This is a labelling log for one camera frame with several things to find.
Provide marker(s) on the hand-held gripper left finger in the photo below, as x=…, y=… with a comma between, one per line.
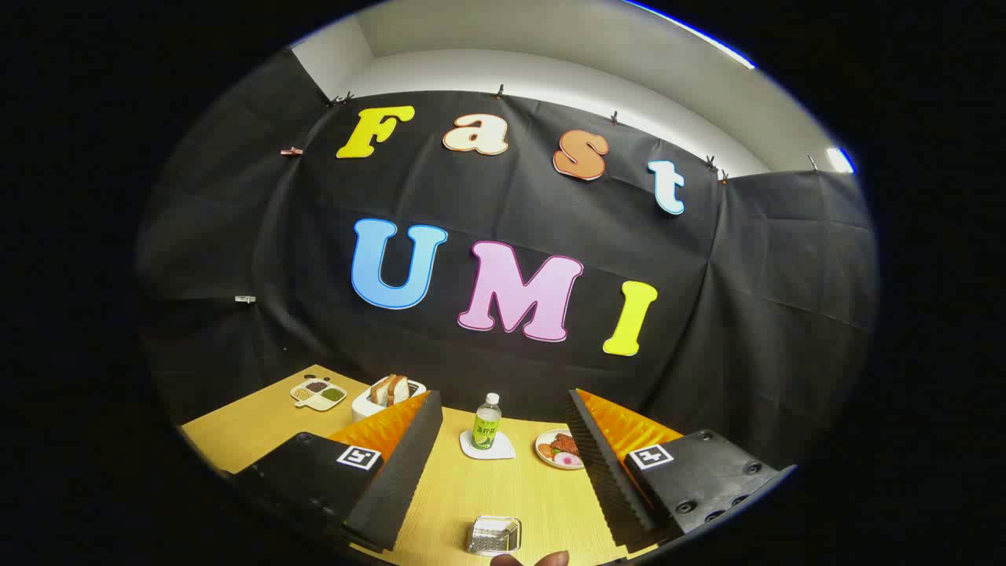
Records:
x=397, y=479

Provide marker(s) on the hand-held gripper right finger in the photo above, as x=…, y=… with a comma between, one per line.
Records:
x=609, y=479

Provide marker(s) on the small ceiling light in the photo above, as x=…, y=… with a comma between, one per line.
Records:
x=839, y=159

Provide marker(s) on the pink round food slice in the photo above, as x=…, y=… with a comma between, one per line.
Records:
x=569, y=458

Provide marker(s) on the white coaster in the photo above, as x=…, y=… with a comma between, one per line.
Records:
x=503, y=450

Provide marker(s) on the toast bread slice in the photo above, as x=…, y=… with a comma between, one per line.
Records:
x=380, y=391
x=400, y=388

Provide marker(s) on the white toaster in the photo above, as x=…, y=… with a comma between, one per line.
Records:
x=363, y=409

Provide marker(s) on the perforated metal basket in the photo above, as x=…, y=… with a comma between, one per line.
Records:
x=493, y=536

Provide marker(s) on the white plate with food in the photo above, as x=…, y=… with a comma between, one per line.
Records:
x=550, y=462

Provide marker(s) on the green label drink bottle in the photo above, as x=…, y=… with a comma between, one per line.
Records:
x=486, y=428

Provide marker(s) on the brown meat slice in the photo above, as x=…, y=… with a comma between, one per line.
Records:
x=564, y=442

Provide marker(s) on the white divided dish with grains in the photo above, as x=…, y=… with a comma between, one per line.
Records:
x=318, y=394

